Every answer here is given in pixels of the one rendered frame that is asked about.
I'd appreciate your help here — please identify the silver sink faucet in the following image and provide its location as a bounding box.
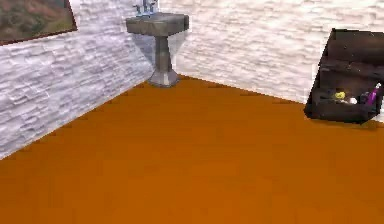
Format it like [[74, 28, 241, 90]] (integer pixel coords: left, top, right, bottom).
[[133, 0, 158, 18]]

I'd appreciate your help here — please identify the dark brown shelf unit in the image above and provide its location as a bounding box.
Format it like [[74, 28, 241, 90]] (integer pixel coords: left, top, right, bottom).
[[303, 28, 384, 125]]

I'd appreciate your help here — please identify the purple bottle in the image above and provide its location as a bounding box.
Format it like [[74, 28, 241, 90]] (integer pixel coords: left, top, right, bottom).
[[367, 82, 382, 106]]

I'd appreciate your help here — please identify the framed landscape picture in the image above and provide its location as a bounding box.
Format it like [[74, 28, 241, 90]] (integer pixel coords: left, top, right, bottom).
[[0, 0, 78, 47]]

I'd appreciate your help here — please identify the grey pedestal sink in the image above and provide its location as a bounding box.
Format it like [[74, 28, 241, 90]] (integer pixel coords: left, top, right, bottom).
[[125, 12, 190, 89]]

